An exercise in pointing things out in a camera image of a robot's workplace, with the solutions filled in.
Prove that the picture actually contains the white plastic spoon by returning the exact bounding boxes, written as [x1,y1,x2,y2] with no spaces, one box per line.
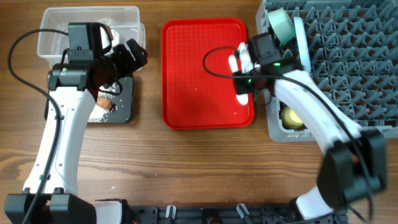
[228,55,249,106]

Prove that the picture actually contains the orange carrot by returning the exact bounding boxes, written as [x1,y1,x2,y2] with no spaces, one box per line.
[96,96,113,110]

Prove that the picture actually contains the white rice leftovers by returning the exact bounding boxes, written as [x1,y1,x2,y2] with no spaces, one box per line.
[88,82,122,123]

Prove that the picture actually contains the yellow plastic cup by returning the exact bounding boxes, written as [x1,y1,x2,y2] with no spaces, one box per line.
[280,107,303,129]

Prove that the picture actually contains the green bowl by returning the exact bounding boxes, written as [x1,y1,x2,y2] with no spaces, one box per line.
[268,9,295,45]

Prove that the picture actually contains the light blue plate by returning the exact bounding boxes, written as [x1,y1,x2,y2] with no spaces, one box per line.
[294,17,311,73]

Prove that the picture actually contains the white tissue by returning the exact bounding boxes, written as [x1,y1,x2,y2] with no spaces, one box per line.
[111,29,121,47]

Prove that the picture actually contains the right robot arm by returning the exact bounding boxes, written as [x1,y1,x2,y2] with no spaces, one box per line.
[233,34,387,220]

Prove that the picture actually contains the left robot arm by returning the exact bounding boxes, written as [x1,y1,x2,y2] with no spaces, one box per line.
[4,39,147,223]

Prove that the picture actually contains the grey dishwasher rack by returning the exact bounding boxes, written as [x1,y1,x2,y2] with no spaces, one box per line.
[256,0,397,138]

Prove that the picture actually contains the red serving tray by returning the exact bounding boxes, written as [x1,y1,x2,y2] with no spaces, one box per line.
[162,17,254,130]

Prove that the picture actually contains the black plastic tray bin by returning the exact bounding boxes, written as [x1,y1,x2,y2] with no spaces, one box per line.
[44,77,133,126]

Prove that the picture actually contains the clear plastic bin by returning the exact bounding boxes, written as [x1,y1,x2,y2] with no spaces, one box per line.
[37,6,146,72]

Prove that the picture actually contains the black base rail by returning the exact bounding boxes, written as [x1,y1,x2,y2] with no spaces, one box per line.
[131,203,349,224]

